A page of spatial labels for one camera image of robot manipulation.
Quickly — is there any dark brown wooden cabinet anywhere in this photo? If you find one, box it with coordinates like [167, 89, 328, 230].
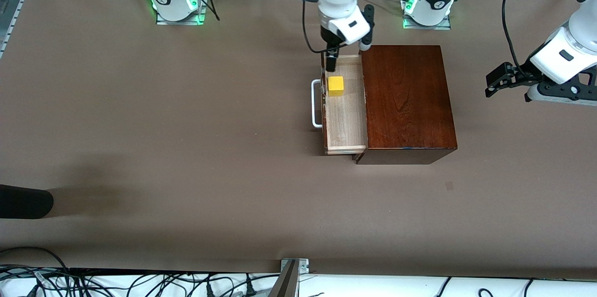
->
[357, 45, 458, 166]

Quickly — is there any black cylinder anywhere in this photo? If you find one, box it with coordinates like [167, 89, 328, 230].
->
[0, 185, 55, 220]

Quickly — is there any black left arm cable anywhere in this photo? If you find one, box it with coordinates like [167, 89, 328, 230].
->
[501, 0, 530, 76]

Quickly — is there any yellow cube block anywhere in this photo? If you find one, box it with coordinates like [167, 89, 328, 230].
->
[328, 76, 345, 97]

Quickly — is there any metal camera post bracket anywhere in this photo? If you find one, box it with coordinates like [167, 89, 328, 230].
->
[268, 258, 310, 297]

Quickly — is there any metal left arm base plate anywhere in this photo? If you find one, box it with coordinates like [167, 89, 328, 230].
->
[402, 14, 452, 30]

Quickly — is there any tangled black cable bundle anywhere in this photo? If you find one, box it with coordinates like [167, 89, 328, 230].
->
[0, 247, 280, 297]

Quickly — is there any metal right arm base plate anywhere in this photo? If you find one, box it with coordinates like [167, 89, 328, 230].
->
[155, 0, 208, 26]

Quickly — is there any wooden drawer with white handle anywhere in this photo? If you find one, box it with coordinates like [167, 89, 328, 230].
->
[311, 54, 369, 155]

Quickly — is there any black cable with metal connector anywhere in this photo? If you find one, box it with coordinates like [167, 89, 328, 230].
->
[302, 1, 334, 54]

